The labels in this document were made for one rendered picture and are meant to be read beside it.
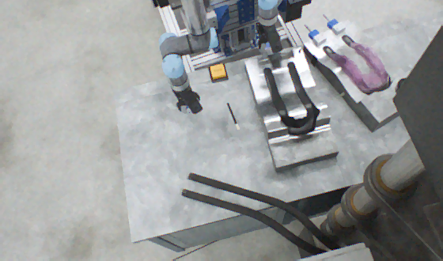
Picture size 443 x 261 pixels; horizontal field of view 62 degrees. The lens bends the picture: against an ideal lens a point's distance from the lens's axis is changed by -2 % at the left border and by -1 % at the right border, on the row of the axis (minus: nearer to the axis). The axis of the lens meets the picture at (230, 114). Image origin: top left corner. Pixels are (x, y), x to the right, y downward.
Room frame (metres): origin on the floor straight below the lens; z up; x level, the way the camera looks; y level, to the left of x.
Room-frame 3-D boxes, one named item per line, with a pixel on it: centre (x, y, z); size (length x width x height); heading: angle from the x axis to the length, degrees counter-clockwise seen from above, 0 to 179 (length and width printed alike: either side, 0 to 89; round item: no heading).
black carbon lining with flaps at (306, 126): (0.69, -0.26, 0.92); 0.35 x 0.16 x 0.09; 4
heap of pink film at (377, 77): (0.78, -0.60, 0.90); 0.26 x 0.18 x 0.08; 21
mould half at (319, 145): (0.67, -0.25, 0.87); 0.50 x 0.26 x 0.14; 4
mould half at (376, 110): (0.78, -0.61, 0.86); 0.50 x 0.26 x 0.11; 21
